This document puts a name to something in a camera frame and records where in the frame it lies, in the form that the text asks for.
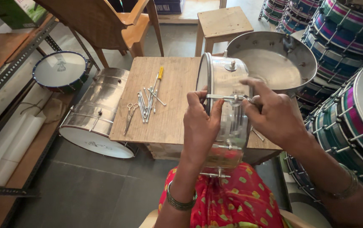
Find person's right hand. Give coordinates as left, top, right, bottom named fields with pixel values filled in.
left=239, top=77, right=309, bottom=152

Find person's left hand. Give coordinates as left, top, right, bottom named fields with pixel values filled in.
left=183, top=90, right=225, bottom=163

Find metal tension rod with hook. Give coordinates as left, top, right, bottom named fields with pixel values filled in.
left=205, top=93, right=252, bottom=107

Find small steel drum shell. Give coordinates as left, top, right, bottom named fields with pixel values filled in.
left=196, top=52, right=254, bottom=178

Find single loose metal rod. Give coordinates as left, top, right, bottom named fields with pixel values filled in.
left=250, top=126, right=265, bottom=142

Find wooden board table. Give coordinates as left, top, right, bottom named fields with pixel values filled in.
left=109, top=56, right=283, bottom=161

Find pile of metal tension rods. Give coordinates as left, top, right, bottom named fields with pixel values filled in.
left=137, top=74, right=167, bottom=124

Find large shallow steel pan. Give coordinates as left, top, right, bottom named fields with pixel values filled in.
left=225, top=30, right=318, bottom=96

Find steel scissors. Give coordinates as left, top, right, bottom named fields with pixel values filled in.
left=123, top=102, right=140, bottom=136

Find green bangles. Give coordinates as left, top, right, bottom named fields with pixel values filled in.
left=166, top=180, right=198, bottom=212

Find pink dotted sari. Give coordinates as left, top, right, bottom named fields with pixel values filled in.
left=157, top=162, right=292, bottom=228

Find large steel drum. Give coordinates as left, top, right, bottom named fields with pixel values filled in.
left=58, top=67, right=139, bottom=159

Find stack of striped colourful drums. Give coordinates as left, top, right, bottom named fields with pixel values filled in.
left=258, top=0, right=363, bottom=209

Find wooden stool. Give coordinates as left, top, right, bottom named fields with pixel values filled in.
left=195, top=6, right=254, bottom=58

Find blue carton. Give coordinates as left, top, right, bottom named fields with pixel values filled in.
left=154, top=0, right=185, bottom=15

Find brown paper piece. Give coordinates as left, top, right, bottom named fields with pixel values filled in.
left=41, top=98, right=67, bottom=125

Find brown plastic chair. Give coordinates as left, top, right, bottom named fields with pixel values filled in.
left=33, top=0, right=165, bottom=69

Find blue rimmed small drum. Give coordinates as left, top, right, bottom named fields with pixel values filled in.
left=31, top=50, right=90, bottom=94

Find white paper roll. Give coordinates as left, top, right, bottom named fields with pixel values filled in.
left=0, top=84, right=54, bottom=175
left=0, top=113, right=47, bottom=187

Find metal slotted angle rack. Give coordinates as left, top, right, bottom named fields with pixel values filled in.
left=0, top=14, right=101, bottom=228

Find green carton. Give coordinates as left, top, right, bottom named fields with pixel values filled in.
left=0, top=0, right=49, bottom=30

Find yellow handled screwdriver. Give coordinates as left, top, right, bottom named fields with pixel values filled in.
left=153, top=66, right=164, bottom=114

